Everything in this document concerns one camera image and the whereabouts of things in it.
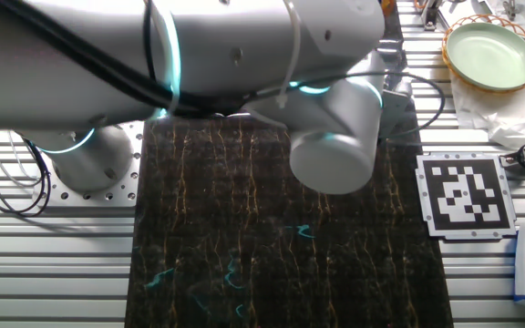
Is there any white crumpled plastic bag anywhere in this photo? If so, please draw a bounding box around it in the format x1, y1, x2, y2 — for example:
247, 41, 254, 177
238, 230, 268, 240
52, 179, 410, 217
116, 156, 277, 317
448, 72, 525, 151

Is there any black base cable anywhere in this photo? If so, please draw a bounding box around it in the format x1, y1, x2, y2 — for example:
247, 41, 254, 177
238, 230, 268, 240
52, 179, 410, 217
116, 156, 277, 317
0, 131, 53, 218

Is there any pale green plate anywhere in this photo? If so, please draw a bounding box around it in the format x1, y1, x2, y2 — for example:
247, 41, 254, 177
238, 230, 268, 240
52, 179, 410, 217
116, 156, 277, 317
446, 21, 525, 91

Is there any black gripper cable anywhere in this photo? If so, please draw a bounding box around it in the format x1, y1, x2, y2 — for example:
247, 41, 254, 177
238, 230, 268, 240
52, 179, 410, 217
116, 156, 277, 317
0, 0, 263, 118

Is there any orange wicker basket under plate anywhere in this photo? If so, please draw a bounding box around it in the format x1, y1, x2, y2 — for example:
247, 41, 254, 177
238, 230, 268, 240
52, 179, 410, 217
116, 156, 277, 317
441, 13, 525, 95

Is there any black marble pattern mat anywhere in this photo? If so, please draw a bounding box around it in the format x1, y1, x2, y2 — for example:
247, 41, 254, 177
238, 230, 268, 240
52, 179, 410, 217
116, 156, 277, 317
124, 0, 455, 328

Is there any small metal clamp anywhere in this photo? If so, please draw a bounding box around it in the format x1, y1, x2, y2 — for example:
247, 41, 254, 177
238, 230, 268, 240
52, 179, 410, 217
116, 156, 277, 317
501, 0, 521, 20

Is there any black white marker board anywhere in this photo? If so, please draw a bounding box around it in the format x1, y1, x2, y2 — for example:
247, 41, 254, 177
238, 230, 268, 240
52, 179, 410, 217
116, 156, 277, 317
415, 152, 518, 241

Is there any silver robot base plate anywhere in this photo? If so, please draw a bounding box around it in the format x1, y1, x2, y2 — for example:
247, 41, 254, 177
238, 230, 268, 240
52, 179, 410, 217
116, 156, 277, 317
32, 120, 144, 209

